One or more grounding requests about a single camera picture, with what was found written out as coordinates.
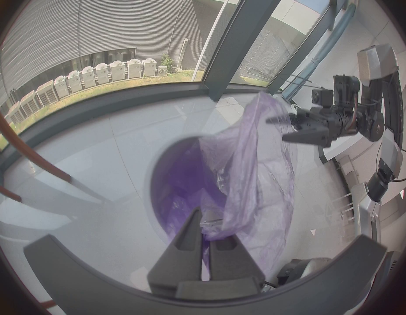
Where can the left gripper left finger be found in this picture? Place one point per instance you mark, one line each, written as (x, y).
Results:
(180, 261)

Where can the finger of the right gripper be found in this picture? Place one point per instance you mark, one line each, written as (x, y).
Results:
(288, 118)
(304, 137)

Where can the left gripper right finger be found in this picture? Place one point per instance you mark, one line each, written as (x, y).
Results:
(235, 264)

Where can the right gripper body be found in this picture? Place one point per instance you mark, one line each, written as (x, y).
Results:
(331, 125)

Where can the purple plastic bag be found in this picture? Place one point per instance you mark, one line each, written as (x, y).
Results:
(255, 176)

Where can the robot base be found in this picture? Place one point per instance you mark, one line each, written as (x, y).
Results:
(347, 172)

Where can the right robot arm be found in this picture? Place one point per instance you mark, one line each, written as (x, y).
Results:
(373, 123)

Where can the white trash bin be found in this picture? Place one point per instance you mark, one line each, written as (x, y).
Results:
(149, 189)

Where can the window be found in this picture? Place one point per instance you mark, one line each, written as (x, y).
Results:
(222, 61)

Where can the blue-green curtain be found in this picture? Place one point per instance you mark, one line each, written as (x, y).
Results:
(342, 21)

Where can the white cushioned wooden chair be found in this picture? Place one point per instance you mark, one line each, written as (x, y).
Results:
(42, 162)

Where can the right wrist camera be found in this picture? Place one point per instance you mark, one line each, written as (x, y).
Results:
(321, 97)

